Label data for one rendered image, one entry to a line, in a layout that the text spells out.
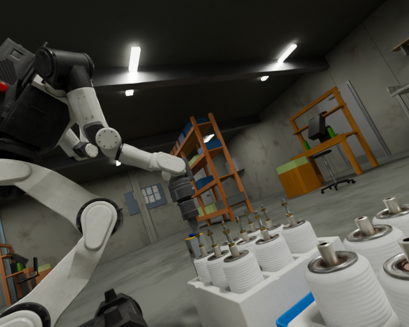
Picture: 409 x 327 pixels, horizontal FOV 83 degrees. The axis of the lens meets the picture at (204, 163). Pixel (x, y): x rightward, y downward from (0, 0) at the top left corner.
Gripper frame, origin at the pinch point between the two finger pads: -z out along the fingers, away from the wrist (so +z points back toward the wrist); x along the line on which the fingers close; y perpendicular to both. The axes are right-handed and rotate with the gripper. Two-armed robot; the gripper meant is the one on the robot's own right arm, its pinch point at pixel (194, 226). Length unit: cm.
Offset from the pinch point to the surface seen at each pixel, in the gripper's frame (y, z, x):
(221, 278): 0.5, -16.4, 15.5
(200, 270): -3.4, -14.6, 3.1
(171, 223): 19, 8, -944
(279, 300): 10.0, -22.9, 29.8
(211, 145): 145, 134, -397
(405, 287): 11, -12, 66
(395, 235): 24, -12, 55
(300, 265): 19.9, -19.0, 27.4
